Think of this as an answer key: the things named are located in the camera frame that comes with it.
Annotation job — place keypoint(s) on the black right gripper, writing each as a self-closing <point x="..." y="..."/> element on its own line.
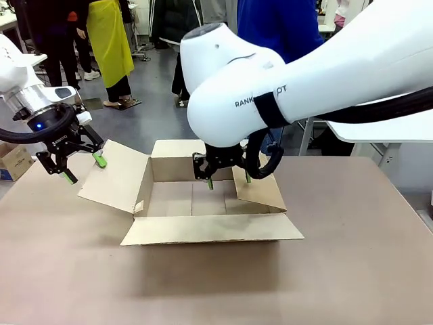
<point x="223" y="155"/>

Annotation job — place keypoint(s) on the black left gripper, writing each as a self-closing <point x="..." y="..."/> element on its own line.
<point x="62" y="139"/>

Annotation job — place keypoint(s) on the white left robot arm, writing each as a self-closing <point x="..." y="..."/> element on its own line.
<point x="13" y="67"/>

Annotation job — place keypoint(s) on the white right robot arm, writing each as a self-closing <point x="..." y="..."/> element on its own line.
<point x="304" y="74"/>

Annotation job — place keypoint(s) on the large open cardboard box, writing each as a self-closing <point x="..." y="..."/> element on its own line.
<point x="209" y="228"/>

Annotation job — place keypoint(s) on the small printed cardboard box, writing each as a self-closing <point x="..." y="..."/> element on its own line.
<point x="13" y="162"/>

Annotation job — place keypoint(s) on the white connector on gripper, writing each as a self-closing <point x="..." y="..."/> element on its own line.
<point x="84" y="117"/>

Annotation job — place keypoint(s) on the white sneaker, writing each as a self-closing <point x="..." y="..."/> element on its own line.
<point x="92" y="75"/>

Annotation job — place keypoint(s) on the white background desk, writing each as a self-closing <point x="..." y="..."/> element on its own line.
<point x="20" y="59"/>

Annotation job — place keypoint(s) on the person in yellow apron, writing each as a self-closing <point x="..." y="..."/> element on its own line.
<point x="111" y="44"/>

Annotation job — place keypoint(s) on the person in black clothes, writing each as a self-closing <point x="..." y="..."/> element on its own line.
<point x="57" y="40"/>

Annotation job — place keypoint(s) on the person in blue top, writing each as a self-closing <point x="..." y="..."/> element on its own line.
<point x="280" y="30"/>

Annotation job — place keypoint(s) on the person in black jacket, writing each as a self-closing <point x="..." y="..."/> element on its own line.
<point x="176" y="23"/>

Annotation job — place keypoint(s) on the white side table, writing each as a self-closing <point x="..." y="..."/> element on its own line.
<point x="382" y="133"/>

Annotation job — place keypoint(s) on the person in pink sleeve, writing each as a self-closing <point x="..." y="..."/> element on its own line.
<point x="340" y="13"/>

